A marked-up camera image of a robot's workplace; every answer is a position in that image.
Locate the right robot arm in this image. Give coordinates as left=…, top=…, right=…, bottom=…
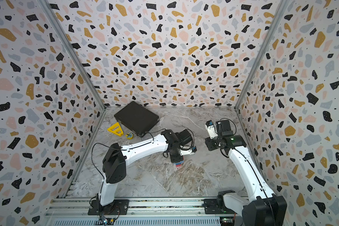
left=205, top=118, right=287, bottom=226

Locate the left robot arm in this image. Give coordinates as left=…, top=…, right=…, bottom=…
left=98, top=129, right=197, bottom=207

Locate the small yellow round piece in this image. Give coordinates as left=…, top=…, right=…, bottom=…
left=126, top=133, right=134, bottom=139

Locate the black flat case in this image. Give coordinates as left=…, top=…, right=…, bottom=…
left=114, top=101, right=160, bottom=137

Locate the yellow triangle piece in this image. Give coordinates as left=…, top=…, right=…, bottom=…
left=107, top=122, right=123, bottom=137

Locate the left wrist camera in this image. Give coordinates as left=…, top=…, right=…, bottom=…
left=180, top=147, right=197, bottom=156

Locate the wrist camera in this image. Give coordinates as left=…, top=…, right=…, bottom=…
left=180, top=147, right=197, bottom=156
left=205, top=121, right=218, bottom=139

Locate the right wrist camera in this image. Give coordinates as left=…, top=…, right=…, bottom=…
left=205, top=121, right=218, bottom=139

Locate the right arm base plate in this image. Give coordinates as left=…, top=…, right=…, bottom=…
left=202, top=198, right=243, bottom=215

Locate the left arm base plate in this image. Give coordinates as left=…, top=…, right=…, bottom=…
left=88, top=199, right=130, bottom=216

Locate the aluminium rail frame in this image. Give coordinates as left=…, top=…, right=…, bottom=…
left=44, top=197, right=245, bottom=226

